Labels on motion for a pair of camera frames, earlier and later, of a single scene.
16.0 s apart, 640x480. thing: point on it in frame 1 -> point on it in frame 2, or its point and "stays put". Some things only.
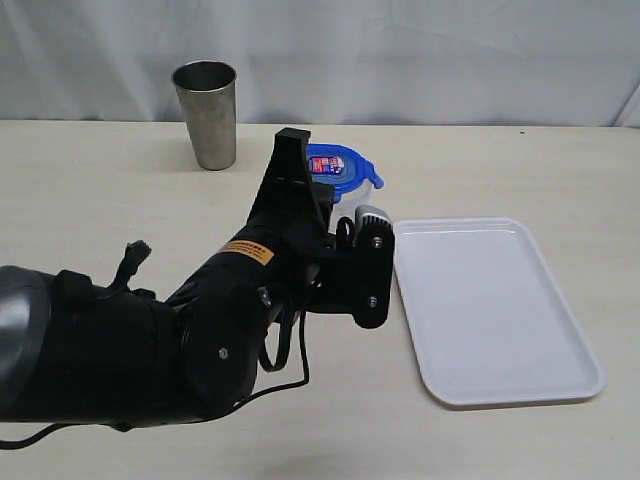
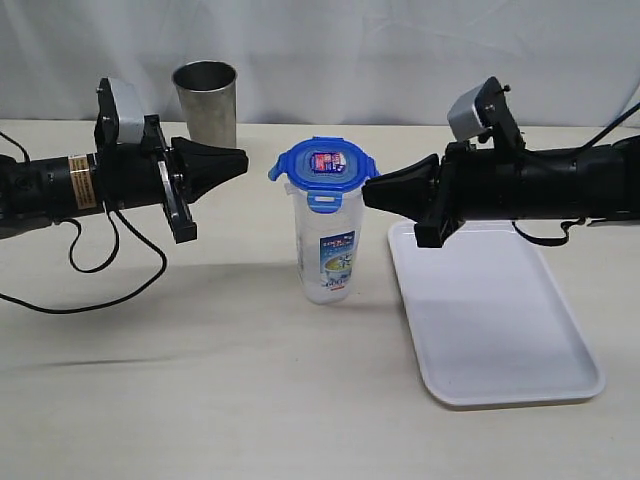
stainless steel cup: (207, 92) stays put
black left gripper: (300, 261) -> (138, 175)
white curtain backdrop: (507, 63) stays put
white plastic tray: (489, 319) stays put
